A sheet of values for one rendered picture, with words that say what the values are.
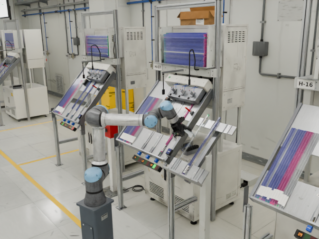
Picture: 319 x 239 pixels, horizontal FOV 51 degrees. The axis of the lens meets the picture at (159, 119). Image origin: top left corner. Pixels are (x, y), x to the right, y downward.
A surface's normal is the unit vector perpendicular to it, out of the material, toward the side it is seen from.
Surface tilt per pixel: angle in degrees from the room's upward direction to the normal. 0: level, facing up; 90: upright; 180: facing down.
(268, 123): 90
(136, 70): 90
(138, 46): 90
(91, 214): 90
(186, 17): 80
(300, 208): 44
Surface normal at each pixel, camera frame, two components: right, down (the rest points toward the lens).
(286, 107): -0.77, 0.18
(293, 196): -0.54, -0.56
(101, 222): 0.80, 0.15
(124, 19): 0.65, 0.19
